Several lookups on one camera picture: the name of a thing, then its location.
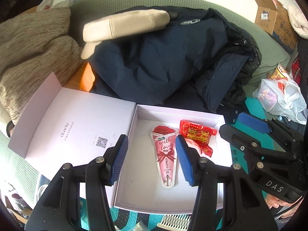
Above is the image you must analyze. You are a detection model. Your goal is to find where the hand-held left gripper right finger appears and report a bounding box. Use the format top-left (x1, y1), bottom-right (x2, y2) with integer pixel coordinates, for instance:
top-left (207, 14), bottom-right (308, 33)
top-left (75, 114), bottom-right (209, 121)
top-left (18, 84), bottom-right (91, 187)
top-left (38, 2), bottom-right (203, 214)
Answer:
top-left (175, 135), bottom-right (269, 231)

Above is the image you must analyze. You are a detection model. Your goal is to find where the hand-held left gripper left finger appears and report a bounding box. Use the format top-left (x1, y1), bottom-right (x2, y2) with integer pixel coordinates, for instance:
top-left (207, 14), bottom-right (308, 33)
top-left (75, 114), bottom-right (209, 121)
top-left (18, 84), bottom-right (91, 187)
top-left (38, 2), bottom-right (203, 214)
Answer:
top-left (25, 134), bottom-right (129, 231)

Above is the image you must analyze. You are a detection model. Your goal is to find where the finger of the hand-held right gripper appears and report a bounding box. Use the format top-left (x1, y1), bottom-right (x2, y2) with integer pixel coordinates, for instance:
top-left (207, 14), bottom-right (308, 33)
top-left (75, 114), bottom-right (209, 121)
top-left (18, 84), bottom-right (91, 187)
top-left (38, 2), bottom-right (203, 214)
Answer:
top-left (237, 113), bottom-right (301, 150)
top-left (218, 124), bottom-right (299, 171)

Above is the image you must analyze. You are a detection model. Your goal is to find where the pink cone-shaped packet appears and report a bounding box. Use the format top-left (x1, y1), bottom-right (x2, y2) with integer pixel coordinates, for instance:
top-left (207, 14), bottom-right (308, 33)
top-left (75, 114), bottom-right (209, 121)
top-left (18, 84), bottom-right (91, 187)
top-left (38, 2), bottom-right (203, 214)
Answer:
top-left (150, 124), bottom-right (180, 188)

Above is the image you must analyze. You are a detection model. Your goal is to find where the red candy packet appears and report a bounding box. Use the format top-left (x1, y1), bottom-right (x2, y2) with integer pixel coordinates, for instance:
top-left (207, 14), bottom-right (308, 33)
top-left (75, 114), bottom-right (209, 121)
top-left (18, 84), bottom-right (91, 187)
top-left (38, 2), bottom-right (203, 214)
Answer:
top-left (179, 120), bottom-right (217, 157)

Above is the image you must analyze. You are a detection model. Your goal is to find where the white cardboard box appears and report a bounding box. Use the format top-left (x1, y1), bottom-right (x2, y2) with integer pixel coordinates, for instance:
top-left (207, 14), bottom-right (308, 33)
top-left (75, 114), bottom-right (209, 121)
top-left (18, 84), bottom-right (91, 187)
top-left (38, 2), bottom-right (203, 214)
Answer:
top-left (7, 72), bottom-right (227, 213)

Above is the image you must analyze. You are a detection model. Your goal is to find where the cream hair comb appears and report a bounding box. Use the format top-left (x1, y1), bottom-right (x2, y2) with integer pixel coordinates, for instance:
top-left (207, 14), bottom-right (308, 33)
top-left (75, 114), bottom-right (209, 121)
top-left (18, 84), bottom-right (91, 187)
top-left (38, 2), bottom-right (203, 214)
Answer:
top-left (157, 214), bottom-right (193, 231)

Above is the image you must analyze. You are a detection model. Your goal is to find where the person's right hand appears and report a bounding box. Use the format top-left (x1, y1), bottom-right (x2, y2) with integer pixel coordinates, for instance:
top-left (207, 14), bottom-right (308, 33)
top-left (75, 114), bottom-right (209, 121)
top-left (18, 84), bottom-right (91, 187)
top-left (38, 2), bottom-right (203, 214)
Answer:
top-left (265, 195), bottom-right (297, 219)

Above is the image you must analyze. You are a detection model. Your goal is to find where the orange snack packet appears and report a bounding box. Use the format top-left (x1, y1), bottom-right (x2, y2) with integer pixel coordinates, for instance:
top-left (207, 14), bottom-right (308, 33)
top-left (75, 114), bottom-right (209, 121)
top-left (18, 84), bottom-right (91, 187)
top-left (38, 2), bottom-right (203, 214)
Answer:
top-left (267, 63), bottom-right (293, 80)

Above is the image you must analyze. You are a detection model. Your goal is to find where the teal patterned mat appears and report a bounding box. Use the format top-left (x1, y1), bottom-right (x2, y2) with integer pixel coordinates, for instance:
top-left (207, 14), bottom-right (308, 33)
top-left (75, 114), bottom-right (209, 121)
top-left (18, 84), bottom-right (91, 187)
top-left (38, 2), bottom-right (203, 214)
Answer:
top-left (79, 96), bottom-right (282, 231)

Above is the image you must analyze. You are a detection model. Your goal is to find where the red plaid cloth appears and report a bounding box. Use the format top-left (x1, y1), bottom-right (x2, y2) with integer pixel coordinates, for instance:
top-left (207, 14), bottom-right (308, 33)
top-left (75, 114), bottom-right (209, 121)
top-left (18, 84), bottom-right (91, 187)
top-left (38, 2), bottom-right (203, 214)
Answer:
top-left (290, 55), bottom-right (302, 85)

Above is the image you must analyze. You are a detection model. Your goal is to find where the green sofa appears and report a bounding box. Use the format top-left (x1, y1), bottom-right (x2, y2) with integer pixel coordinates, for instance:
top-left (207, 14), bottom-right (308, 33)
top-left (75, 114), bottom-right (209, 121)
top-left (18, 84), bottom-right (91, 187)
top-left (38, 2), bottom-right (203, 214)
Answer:
top-left (0, 0), bottom-right (293, 198)

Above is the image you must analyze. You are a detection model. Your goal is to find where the navy jacket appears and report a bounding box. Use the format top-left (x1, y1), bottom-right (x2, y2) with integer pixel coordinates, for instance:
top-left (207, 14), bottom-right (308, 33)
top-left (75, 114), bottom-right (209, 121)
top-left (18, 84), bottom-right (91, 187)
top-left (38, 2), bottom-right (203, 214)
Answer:
top-left (88, 7), bottom-right (263, 113)

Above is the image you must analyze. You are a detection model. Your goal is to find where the open brown cardboard box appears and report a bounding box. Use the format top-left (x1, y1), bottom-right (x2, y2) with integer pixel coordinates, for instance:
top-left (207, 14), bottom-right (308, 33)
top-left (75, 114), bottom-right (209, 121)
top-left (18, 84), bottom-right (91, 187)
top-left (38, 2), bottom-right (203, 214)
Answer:
top-left (251, 0), bottom-right (299, 54)

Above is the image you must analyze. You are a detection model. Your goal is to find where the white fleece cloth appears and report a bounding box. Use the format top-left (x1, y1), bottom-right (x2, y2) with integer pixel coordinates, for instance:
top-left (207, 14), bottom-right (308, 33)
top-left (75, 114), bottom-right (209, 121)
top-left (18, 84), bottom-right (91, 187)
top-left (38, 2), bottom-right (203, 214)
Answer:
top-left (287, 3), bottom-right (308, 39)

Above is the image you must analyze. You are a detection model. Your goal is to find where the brown knitted blanket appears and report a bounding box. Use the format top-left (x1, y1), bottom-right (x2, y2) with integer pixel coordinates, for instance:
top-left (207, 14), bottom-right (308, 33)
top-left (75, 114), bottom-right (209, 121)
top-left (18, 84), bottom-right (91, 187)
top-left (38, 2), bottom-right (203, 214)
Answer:
top-left (0, 6), bottom-right (85, 126)

